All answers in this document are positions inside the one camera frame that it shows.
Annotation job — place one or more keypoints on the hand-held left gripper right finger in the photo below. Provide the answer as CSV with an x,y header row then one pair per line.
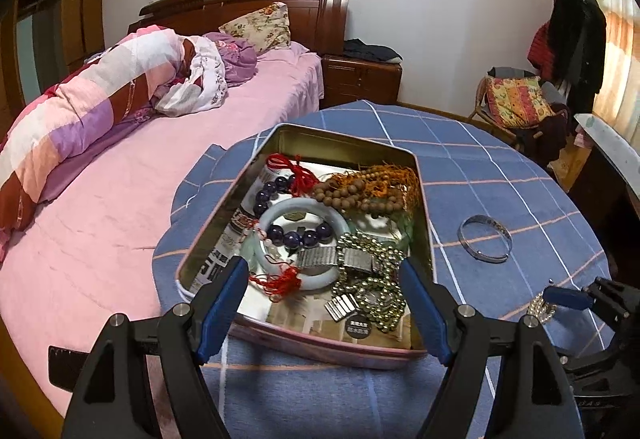
x,y
425,304

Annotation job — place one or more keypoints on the hanging black coat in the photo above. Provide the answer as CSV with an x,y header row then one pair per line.
x,y
580,44

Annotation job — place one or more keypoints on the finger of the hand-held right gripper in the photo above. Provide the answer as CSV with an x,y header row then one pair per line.
x,y
570,298
600,384

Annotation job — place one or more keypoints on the pale jade bangle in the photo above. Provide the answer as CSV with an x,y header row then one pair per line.
x,y
300,205

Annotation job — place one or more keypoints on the hanging red garment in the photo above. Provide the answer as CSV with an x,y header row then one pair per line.
x,y
540,49

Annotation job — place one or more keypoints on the black flat object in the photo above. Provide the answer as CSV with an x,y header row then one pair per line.
x,y
70,366

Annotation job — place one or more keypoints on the silver metal bangle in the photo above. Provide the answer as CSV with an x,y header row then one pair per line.
x,y
462,239

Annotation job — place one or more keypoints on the rattan chair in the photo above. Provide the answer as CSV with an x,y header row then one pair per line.
x,y
480,104

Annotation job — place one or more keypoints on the blue checked tablecloth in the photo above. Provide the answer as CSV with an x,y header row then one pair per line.
x,y
500,159

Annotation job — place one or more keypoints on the purple garment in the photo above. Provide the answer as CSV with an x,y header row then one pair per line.
x,y
240,64

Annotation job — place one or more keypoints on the silver link band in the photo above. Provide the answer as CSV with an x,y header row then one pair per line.
x,y
342,306

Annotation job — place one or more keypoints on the dark garment on chair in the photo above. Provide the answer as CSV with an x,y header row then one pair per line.
x,y
547,134

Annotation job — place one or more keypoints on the wooden headboard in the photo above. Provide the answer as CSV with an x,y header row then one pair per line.
x,y
330,19

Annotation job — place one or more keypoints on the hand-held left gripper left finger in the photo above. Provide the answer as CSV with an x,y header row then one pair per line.
x,y
225,299

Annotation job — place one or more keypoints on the white board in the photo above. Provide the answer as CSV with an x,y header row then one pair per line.
x,y
610,154

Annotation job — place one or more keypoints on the dark folded clothes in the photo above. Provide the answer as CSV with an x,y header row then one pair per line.
x,y
370,51

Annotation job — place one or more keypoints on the floral pillow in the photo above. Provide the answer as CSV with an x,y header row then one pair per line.
x,y
260,26

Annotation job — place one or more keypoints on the printed paper sheet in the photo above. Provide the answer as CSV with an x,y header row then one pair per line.
x,y
225,244

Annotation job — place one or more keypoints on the wooden nightstand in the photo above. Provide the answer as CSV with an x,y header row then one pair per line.
x,y
360,79

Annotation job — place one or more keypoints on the dark wooden cabinet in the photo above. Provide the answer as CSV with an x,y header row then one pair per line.
x,y
595,199

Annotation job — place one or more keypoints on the colourful patterned cushion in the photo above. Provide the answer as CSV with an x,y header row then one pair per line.
x,y
515,101

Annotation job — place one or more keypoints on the pink bed sheet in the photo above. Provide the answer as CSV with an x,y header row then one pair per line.
x,y
125,199

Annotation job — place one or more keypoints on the white floral cloth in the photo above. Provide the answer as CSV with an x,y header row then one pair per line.
x,y
200,84

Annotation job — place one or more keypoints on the rectangular metal tin box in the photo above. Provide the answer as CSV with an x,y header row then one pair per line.
x,y
300,139

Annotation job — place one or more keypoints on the pink patchwork quilt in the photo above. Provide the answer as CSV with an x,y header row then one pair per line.
x,y
75,109

